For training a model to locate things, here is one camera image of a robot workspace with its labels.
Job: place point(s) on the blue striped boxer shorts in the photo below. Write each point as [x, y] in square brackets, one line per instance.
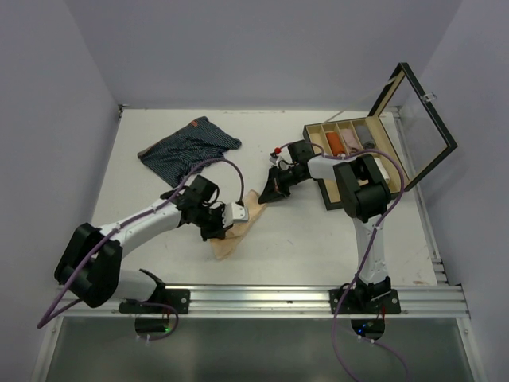
[174, 156]

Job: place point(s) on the rolled orange underwear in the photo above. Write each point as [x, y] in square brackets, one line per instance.
[335, 143]

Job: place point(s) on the rolled grey underwear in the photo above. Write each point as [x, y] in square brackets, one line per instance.
[365, 137]

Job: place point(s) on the white pink-trimmed underwear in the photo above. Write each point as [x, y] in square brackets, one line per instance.
[382, 170]

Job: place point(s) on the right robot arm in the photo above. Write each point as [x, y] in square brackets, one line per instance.
[364, 195]

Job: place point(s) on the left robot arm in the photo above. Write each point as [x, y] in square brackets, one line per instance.
[91, 265]

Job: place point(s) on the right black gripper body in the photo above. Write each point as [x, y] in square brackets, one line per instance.
[290, 177]

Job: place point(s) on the rolled pink underwear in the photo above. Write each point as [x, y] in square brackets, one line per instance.
[350, 141]

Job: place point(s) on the aluminium mounting rail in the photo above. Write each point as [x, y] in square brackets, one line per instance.
[313, 302]

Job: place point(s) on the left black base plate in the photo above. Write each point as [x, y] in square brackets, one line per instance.
[179, 299]

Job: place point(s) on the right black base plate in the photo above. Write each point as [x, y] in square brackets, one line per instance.
[338, 302]

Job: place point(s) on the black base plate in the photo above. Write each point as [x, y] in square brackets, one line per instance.
[179, 299]
[338, 302]

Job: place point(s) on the black wooden compartment box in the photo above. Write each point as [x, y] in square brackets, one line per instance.
[404, 124]

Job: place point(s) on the beige underwear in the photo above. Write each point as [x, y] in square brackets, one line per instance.
[223, 249]

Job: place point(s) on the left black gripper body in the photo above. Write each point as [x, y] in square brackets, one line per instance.
[208, 216]

